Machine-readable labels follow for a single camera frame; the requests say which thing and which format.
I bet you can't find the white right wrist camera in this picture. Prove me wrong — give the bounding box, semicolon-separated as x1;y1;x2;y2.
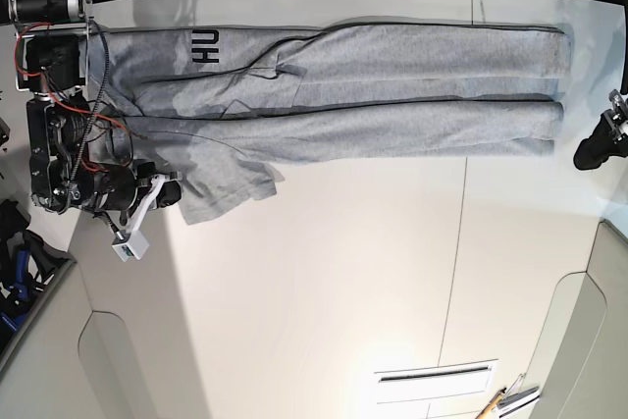
112;231;149;261

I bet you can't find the silver binder clip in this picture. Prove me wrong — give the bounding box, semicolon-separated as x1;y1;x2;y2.
495;373;541;418

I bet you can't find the wooden pencil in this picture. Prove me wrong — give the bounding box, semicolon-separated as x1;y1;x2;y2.
476;388;506;419

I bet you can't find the grey T-shirt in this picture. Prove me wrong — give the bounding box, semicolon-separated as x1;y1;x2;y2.
87;23;572;225

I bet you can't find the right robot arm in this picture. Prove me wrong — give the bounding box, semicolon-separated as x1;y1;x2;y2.
7;0;181;243

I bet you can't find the blue and black tool pile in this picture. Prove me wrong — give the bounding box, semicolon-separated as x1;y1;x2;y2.
1;199;71;337

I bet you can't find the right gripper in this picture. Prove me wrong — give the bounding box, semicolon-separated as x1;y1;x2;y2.
92;161;183;237

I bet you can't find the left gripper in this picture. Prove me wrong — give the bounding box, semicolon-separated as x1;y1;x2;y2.
573;89;627;171

